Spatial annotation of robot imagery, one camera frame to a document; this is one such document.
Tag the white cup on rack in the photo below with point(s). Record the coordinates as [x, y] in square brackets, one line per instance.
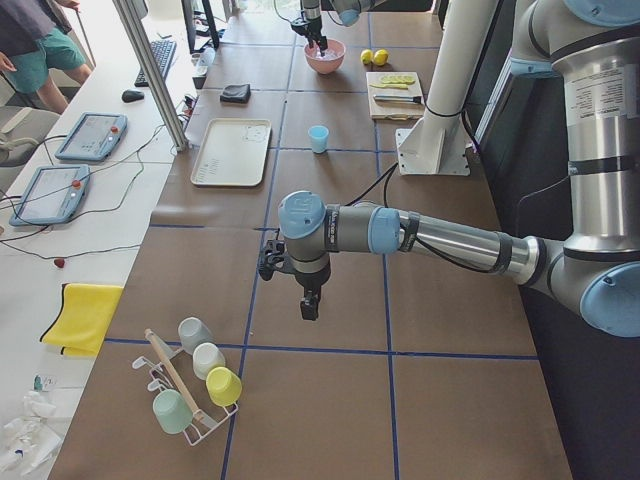
[206, 357]

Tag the black keyboard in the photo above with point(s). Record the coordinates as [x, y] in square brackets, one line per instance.
[163, 52]

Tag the light blue plastic cup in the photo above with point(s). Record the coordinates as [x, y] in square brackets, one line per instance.
[318, 137]

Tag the cream bear serving tray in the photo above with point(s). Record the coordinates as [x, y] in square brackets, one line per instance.
[232, 153]

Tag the mint green cup on rack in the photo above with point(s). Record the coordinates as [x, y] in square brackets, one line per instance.
[172, 411]

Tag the blue teach pendant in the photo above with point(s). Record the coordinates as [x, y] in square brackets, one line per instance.
[93, 137]
[52, 196]

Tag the folded grey cloth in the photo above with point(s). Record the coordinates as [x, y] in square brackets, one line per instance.
[236, 93]

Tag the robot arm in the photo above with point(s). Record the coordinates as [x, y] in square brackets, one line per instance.
[348, 11]
[567, 189]

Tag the upper whole lemon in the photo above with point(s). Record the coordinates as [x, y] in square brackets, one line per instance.
[366, 56]

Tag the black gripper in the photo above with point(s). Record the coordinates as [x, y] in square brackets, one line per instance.
[311, 13]
[310, 281]

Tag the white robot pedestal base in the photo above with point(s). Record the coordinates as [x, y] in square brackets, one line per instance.
[436, 144]

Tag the crumpled white paper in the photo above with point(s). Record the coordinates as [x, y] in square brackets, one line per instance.
[27, 441]

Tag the grey cup on rack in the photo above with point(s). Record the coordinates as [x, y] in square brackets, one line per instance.
[192, 332]

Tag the aluminium frame post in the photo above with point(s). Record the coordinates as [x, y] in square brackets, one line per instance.
[137, 36]

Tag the far blue teach pendant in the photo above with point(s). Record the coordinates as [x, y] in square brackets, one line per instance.
[93, 137]

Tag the yellow cloth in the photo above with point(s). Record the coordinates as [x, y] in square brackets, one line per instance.
[84, 318]

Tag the yellow plastic knife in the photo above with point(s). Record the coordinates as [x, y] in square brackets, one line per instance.
[395, 86]

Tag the yellow cup on rack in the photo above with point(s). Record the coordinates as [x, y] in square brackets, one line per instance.
[224, 386]

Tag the lower whole lemon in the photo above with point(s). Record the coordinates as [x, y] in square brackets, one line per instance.
[380, 57]

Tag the white wire cup rack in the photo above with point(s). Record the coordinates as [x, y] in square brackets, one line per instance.
[164, 375]

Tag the pink bowl of ice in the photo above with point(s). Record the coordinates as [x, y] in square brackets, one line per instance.
[329, 60]

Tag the person in green shorts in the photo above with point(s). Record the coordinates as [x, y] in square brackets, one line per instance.
[34, 40]

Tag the near blue teach pendant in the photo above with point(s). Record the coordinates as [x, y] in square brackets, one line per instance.
[52, 196]

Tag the wooden cutting board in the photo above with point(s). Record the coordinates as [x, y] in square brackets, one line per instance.
[394, 111]

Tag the whole lemon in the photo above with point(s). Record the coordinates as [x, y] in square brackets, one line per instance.
[366, 56]
[380, 57]

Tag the black computer mouse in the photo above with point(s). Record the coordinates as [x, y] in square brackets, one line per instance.
[132, 95]

